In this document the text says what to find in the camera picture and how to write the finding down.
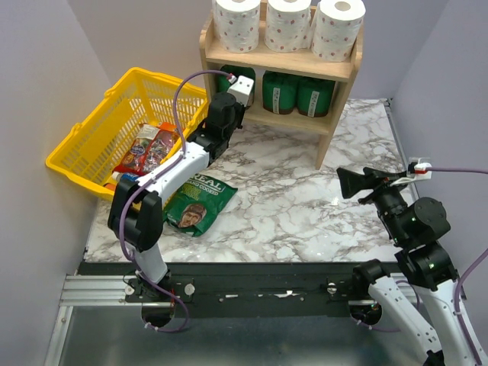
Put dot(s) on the green chip bag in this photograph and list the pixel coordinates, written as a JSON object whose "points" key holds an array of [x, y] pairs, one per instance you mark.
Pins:
{"points": [[197, 203]]}

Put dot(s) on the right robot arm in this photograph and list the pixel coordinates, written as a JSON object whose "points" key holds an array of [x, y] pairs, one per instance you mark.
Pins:
{"points": [[446, 336]]}

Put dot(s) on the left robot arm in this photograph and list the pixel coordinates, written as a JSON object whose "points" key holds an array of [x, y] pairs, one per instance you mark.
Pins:
{"points": [[137, 207]]}

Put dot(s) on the wooden two-tier shelf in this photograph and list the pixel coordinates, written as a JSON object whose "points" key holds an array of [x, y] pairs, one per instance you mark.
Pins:
{"points": [[302, 63]]}

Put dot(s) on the blue label bottle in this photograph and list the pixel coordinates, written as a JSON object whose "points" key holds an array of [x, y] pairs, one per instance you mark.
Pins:
{"points": [[118, 176]]}

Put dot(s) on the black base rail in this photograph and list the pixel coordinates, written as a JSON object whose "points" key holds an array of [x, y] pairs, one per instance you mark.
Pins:
{"points": [[239, 290]]}

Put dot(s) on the red candy bag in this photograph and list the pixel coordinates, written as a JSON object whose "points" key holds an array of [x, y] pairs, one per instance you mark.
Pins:
{"points": [[149, 148]]}

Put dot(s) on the green roll brown end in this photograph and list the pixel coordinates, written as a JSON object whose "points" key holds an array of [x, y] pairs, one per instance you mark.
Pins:
{"points": [[314, 96]]}

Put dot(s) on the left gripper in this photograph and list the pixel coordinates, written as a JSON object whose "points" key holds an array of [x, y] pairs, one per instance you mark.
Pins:
{"points": [[240, 108]]}

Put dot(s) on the orange snack packet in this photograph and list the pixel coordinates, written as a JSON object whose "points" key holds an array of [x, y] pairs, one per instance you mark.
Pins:
{"points": [[170, 128]]}

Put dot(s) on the floral paper towel roll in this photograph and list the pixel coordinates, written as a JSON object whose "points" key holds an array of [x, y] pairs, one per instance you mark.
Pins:
{"points": [[336, 26], [237, 24], [288, 25]]}

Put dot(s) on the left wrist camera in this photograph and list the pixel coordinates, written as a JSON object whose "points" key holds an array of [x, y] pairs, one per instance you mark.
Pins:
{"points": [[241, 88]]}

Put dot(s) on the yellow plastic shopping basket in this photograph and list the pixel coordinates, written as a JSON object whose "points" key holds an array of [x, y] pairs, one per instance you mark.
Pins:
{"points": [[88, 155]]}

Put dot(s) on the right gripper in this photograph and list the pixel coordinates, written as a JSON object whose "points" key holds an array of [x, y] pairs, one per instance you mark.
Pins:
{"points": [[351, 181]]}

